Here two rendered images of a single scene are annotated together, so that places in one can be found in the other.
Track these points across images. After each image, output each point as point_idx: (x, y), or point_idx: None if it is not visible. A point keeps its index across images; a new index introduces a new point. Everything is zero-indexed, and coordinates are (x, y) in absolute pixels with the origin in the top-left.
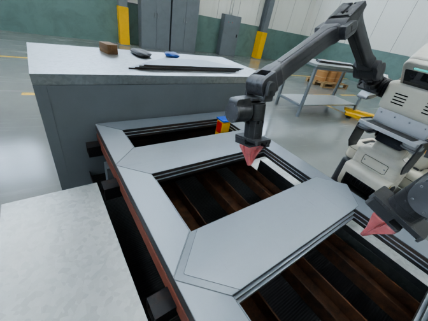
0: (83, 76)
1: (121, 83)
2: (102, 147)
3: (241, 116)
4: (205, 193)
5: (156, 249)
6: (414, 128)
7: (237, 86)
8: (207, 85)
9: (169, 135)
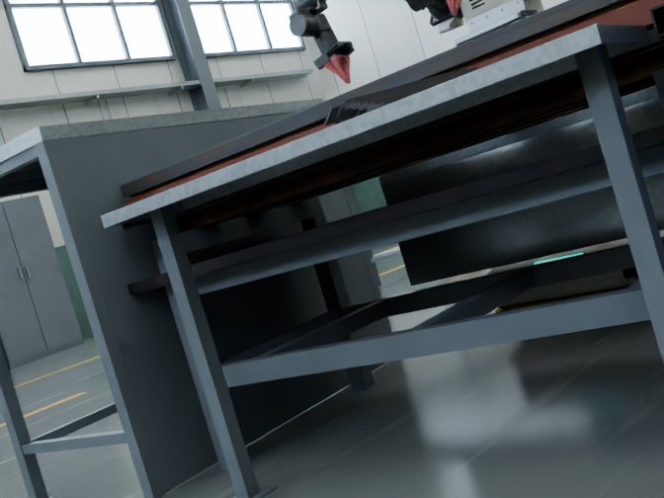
0: (89, 124)
1: (130, 129)
2: (152, 193)
3: (307, 21)
4: None
5: (304, 116)
6: (510, 10)
7: (278, 119)
8: (235, 122)
9: None
